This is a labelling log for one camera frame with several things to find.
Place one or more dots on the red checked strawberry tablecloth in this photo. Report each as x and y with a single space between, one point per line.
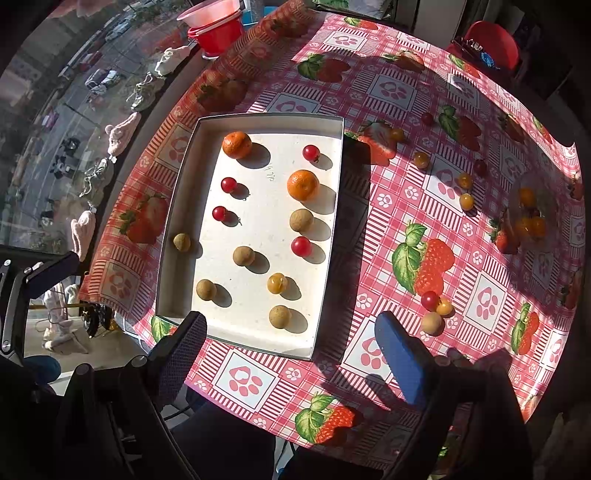
406 198

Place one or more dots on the pink plastic basin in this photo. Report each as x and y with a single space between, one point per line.
210 13

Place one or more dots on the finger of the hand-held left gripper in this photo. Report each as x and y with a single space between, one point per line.
53 272

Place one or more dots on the red plastic chair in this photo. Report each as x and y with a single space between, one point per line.
491 46

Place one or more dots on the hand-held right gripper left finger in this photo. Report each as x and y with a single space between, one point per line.
184 355

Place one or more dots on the large orange mandarin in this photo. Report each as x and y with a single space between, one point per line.
303 184

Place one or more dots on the white plush slipper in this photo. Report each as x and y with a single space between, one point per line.
171 60

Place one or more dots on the yellow cherry tomato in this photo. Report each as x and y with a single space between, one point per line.
444 306
277 283
521 226
397 134
526 196
467 201
465 180
420 159
537 225

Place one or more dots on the red plastic bucket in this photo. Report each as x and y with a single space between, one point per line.
217 39

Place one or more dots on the grey laced shoe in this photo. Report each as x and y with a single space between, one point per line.
98 177
147 91

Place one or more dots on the small orange mandarin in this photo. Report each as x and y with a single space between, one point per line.
237 144

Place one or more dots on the pink plush slipper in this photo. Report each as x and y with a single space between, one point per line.
122 134
84 233

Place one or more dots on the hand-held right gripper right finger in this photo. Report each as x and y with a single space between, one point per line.
401 360

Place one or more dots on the clear glass bowl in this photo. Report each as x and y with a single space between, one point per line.
549 203

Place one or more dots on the white cardboard tray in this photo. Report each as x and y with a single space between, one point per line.
258 277

